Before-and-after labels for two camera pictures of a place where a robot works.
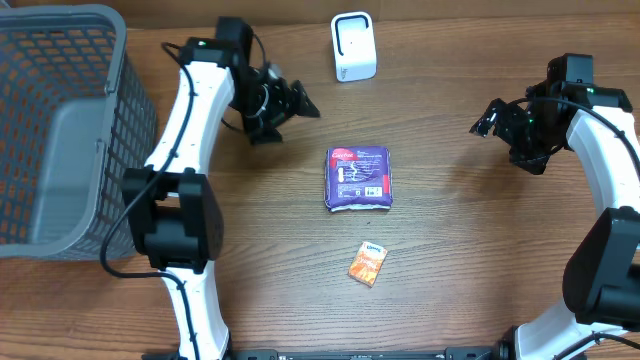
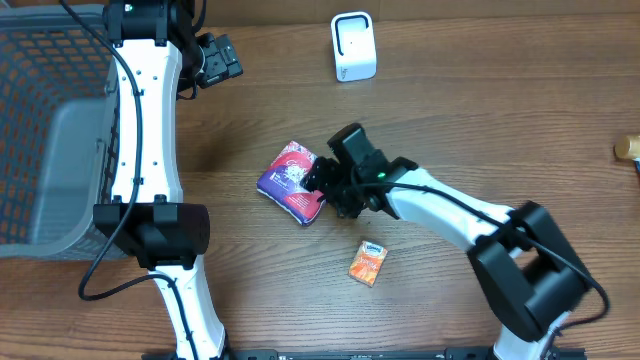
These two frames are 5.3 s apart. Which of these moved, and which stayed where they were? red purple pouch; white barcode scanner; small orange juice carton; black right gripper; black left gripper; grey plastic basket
Moved: black left gripper; black right gripper; red purple pouch
Stayed: small orange juice carton; white barcode scanner; grey plastic basket
